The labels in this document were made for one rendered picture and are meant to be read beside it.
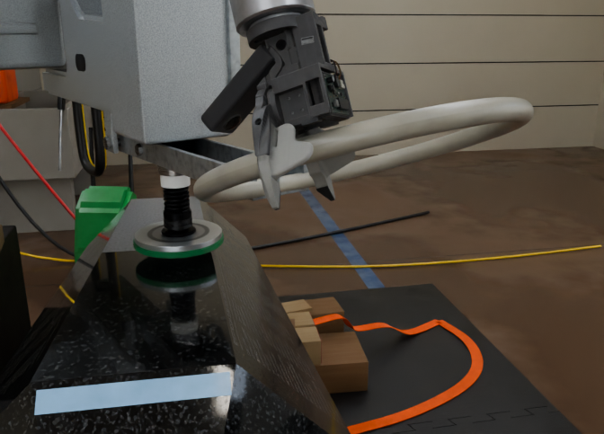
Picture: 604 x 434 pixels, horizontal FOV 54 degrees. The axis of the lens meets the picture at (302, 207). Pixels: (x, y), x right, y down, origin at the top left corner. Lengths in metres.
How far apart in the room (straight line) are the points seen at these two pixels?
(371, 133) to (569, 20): 6.94
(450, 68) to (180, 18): 5.70
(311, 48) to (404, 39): 6.01
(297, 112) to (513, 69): 6.63
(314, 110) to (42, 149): 3.63
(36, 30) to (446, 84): 5.48
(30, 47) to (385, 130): 1.39
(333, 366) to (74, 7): 1.49
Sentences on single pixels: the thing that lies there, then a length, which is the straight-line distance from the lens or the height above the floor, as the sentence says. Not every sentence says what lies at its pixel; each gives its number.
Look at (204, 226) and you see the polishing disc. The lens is 1.52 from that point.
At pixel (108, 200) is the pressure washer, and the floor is 0.54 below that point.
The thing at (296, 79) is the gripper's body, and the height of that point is 1.29.
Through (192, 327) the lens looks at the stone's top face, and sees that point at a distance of 1.15.
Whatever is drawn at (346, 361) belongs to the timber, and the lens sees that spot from 2.31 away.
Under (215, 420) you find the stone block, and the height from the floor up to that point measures 0.74.
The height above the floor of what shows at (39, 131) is 0.72.
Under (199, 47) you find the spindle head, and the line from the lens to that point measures 1.34.
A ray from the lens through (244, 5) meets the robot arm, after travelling 0.66.
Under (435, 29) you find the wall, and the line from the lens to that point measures 6.77.
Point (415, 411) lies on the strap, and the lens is 2.30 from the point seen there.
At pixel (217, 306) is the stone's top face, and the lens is 1.22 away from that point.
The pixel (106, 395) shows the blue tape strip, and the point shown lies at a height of 0.78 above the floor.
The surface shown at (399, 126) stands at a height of 1.24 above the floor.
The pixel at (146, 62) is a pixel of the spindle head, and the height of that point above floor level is 1.28.
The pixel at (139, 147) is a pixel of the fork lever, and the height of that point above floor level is 1.08.
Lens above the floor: 1.34
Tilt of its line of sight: 17 degrees down
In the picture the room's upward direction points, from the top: straight up
